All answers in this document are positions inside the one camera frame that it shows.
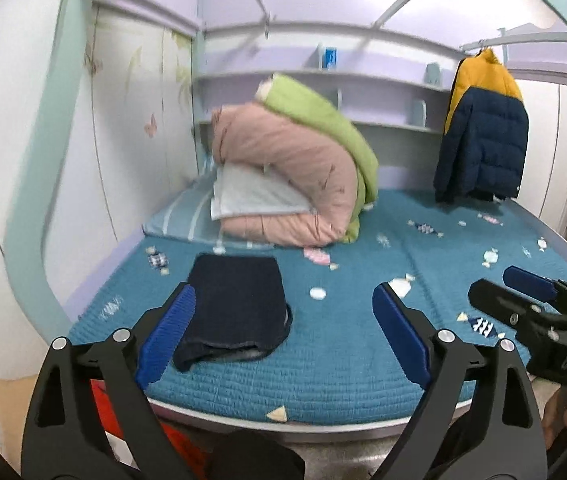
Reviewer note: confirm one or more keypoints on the pink quilt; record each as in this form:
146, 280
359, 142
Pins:
288, 160

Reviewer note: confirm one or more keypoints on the person's right hand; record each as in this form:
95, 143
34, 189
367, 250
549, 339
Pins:
561, 410

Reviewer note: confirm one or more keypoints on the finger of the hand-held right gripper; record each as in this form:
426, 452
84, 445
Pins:
528, 280
493, 300

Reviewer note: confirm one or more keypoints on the white pillow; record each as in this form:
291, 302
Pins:
253, 192

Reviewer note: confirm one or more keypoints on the mint loft bed frame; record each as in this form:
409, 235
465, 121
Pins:
28, 210

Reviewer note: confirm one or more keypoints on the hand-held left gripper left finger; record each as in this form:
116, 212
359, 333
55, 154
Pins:
166, 332

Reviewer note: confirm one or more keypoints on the brown cardboard piece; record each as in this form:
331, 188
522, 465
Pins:
13, 400

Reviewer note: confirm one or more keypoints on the plain white wardrobe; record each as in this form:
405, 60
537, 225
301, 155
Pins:
553, 160

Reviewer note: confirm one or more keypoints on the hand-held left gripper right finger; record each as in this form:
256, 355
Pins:
403, 332

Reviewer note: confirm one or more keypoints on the lavender wall shelf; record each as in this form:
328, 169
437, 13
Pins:
313, 77

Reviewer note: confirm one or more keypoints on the dark denim jacket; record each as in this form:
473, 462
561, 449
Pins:
233, 305

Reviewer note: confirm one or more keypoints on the teal quilted bed cover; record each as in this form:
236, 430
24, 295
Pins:
338, 360

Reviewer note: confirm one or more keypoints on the white wardrobe with butterfly print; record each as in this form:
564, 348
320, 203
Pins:
128, 135

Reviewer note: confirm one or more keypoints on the striped blue pillow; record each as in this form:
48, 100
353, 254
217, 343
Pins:
178, 220

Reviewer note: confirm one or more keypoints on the green quilt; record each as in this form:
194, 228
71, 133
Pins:
323, 110

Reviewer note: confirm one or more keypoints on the yellow and navy puffer jacket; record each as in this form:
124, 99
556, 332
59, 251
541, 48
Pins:
483, 135

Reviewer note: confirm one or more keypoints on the blue box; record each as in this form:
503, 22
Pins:
330, 57

